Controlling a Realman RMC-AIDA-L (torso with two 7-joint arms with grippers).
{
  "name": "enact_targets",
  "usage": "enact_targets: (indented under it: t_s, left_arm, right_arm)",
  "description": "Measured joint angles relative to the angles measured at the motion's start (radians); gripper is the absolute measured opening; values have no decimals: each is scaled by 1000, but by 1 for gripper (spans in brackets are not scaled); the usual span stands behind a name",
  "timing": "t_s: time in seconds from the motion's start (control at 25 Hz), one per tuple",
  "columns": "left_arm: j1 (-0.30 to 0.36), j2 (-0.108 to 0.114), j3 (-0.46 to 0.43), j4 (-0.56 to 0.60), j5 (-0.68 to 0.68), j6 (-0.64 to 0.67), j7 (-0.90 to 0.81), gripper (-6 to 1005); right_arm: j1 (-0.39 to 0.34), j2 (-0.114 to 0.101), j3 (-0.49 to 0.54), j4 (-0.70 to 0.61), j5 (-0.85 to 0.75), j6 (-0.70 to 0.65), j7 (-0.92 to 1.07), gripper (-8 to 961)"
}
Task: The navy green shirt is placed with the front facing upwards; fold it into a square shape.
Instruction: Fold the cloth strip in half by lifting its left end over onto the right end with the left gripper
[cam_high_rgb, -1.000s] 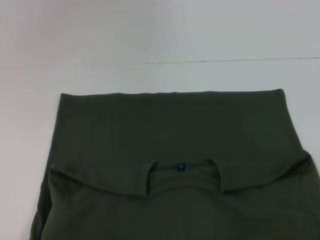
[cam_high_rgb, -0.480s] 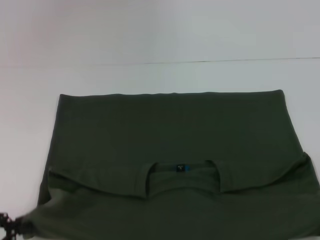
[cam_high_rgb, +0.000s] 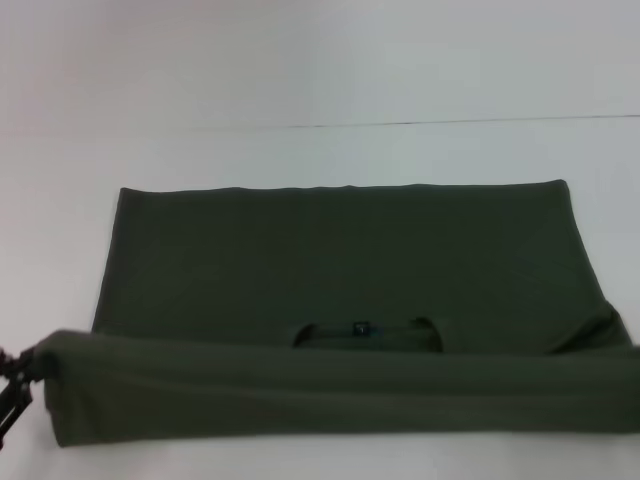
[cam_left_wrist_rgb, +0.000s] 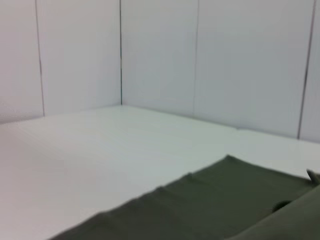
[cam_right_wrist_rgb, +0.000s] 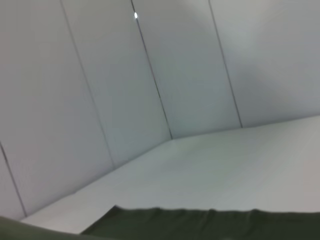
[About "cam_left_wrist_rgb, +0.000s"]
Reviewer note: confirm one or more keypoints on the dark green FREE! t-shirt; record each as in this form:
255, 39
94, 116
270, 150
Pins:
212, 205

